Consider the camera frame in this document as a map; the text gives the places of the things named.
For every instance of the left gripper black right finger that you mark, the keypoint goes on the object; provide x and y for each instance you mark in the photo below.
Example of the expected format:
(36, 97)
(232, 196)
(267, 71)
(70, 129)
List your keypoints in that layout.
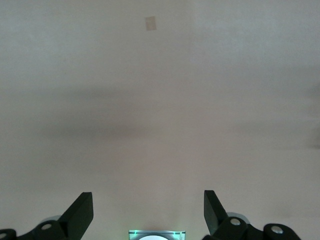
(215, 216)

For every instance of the tan tape patch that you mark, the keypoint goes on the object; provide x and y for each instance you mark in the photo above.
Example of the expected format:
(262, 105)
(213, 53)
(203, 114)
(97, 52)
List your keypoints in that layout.
(151, 23)

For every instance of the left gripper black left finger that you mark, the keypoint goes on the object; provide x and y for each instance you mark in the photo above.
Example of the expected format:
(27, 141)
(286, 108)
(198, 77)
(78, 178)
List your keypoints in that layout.
(77, 217)

